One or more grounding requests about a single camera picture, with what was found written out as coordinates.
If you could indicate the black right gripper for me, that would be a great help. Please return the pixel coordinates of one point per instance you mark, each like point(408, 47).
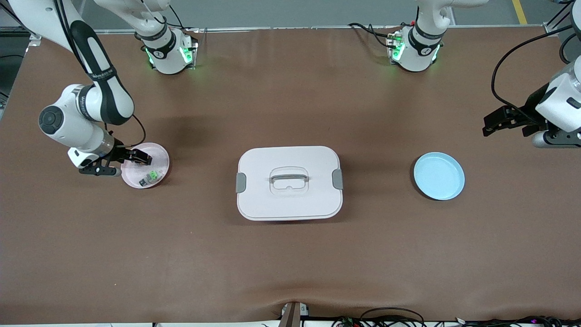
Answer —
point(119, 153)

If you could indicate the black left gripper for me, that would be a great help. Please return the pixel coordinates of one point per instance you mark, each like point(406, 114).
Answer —
point(530, 109)

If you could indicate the orange and black switch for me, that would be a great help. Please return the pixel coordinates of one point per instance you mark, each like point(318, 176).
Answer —
point(143, 159)

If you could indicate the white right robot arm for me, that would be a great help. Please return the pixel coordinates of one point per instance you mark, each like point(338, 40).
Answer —
point(86, 113)

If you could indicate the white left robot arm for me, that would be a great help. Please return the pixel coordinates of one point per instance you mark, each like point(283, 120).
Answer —
point(420, 50)

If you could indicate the white lidded box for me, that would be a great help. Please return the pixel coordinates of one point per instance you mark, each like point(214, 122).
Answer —
point(290, 204)

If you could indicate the pink round plate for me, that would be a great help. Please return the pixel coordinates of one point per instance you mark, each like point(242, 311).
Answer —
point(161, 156)

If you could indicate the light blue round plate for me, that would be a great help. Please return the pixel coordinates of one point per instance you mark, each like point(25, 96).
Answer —
point(438, 179)

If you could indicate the green and silver switch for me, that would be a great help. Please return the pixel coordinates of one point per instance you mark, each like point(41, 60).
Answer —
point(154, 175)

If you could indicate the aluminium frame profile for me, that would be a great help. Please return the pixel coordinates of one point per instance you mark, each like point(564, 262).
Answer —
point(551, 31)
point(34, 42)

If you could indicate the metal table edge bracket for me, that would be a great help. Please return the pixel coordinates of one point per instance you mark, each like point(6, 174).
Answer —
point(292, 315)

